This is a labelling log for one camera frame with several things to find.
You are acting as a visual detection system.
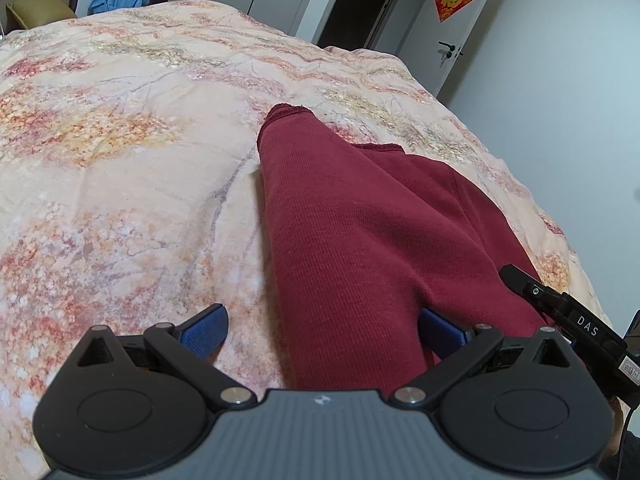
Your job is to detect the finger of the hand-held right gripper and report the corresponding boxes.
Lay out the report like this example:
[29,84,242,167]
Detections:
[499,264,567,319]

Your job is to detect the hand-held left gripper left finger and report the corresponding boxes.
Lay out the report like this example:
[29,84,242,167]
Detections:
[75,303,258,409]

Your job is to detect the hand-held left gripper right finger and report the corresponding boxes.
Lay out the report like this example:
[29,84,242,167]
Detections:
[392,307,576,409]

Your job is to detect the dark red pants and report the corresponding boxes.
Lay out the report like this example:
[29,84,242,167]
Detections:
[256,102,560,392]

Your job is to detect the person's right forearm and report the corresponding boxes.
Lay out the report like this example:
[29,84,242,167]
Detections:
[602,400,640,480]

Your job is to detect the floral peach blanket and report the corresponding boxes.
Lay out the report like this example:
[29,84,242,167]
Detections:
[0,0,617,413]

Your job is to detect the white door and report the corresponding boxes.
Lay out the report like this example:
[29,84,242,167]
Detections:
[395,0,507,102]

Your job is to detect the dark doorway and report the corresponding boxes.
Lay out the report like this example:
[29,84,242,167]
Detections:
[316,0,413,52]

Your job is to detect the olive green cushion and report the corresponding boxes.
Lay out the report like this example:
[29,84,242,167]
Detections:
[6,0,77,29]

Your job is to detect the black door handle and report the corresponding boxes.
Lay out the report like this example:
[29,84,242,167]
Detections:
[438,40,465,64]

